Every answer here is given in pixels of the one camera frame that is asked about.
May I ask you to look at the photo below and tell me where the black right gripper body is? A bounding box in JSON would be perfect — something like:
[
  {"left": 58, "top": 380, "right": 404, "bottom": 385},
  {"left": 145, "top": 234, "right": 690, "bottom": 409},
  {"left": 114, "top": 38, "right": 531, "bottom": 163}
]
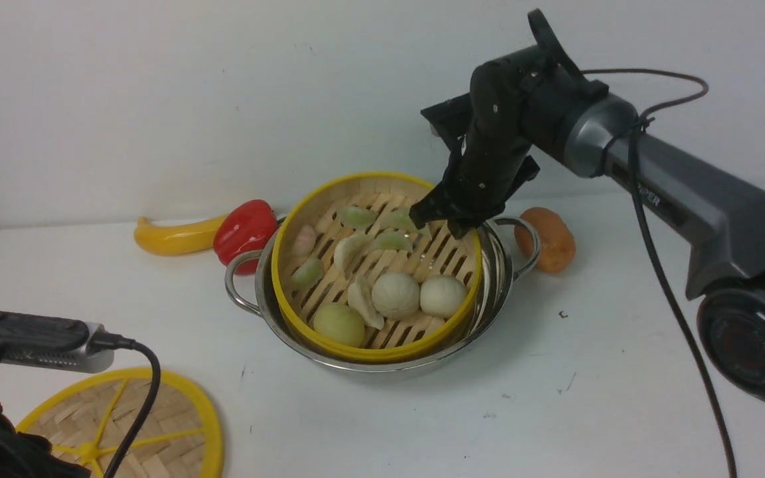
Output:
[{"left": 409, "top": 58, "right": 559, "bottom": 240}]

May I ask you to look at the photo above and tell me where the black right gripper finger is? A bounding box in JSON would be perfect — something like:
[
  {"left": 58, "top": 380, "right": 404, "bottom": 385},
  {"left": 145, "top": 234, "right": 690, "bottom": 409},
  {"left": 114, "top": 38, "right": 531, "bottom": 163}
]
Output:
[
  {"left": 448, "top": 210, "right": 489, "bottom": 240},
  {"left": 409, "top": 193, "right": 453, "bottom": 229}
]

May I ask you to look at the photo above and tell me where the woven steamer lid yellow rim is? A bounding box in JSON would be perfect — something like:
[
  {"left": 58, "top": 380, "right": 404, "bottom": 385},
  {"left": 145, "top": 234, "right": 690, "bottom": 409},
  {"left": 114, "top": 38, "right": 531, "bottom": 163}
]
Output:
[{"left": 17, "top": 367, "right": 224, "bottom": 477}]

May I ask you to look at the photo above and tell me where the bamboo steamer with yellow rim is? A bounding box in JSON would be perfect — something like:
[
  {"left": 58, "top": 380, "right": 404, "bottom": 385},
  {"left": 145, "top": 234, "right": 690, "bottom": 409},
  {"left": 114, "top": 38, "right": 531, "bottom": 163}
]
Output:
[{"left": 261, "top": 172, "right": 485, "bottom": 364}]

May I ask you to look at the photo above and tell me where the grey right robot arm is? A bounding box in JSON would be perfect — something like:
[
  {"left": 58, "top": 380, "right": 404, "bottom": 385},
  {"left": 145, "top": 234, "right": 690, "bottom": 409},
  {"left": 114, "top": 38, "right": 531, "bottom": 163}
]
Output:
[{"left": 410, "top": 58, "right": 765, "bottom": 401}]

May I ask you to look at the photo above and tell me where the stainless steel pot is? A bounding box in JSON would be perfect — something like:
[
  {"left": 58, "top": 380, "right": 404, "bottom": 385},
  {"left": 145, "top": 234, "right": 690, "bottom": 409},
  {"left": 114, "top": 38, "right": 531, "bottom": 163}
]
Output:
[{"left": 224, "top": 214, "right": 541, "bottom": 373}]

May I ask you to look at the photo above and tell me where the white bun in steamer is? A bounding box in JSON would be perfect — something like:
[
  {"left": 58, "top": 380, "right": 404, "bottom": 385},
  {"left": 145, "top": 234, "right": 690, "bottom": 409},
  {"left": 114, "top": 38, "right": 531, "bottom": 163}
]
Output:
[{"left": 420, "top": 275, "right": 468, "bottom": 319}]

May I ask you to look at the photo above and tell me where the round white bun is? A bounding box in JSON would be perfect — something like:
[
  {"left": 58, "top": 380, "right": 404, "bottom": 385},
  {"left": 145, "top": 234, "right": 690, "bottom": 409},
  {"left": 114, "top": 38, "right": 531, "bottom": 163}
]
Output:
[{"left": 371, "top": 272, "right": 421, "bottom": 319}]

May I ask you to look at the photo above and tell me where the white folded dumpling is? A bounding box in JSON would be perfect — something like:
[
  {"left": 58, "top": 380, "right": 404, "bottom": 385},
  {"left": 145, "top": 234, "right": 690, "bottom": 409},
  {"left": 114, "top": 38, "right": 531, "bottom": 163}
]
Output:
[{"left": 347, "top": 276, "right": 384, "bottom": 330}]

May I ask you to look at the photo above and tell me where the pink dumpling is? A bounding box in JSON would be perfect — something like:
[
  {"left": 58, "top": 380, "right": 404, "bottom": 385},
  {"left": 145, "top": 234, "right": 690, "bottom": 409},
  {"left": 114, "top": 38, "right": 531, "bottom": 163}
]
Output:
[{"left": 291, "top": 224, "right": 317, "bottom": 257}]

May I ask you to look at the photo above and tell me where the yellow-green round bun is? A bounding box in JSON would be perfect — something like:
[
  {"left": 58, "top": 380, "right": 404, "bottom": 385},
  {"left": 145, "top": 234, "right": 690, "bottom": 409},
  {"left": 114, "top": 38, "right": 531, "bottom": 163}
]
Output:
[{"left": 312, "top": 303, "right": 365, "bottom": 347}]

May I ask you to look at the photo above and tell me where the green dumpling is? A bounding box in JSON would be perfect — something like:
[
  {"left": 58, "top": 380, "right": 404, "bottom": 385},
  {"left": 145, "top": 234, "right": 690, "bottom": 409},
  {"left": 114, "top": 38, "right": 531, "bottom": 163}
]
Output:
[{"left": 290, "top": 256, "right": 325, "bottom": 291}]

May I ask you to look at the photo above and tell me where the red bell pepper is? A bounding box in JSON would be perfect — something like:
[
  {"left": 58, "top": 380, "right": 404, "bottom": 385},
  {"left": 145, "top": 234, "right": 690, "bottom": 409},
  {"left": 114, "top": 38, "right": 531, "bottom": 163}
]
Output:
[{"left": 212, "top": 199, "right": 279, "bottom": 266}]

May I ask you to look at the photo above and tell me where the yellow banana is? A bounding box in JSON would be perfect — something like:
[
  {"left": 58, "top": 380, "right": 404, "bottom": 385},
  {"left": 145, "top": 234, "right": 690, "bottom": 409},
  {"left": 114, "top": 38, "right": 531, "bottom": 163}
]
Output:
[{"left": 133, "top": 215, "right": 227, "bottom": 256}]

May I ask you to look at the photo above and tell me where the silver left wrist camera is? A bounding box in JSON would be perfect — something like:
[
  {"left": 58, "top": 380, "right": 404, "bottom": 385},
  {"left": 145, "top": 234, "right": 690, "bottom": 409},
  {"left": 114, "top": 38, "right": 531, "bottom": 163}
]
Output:
[{"left": 0, "top": 311, "right": 114, "bottom": 373}]

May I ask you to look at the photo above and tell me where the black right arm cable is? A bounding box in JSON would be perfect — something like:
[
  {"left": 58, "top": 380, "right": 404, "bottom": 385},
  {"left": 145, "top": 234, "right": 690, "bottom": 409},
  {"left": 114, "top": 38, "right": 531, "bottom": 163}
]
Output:
[{"left": 578, "top": 68, "right": 738, "bottom": 478}]

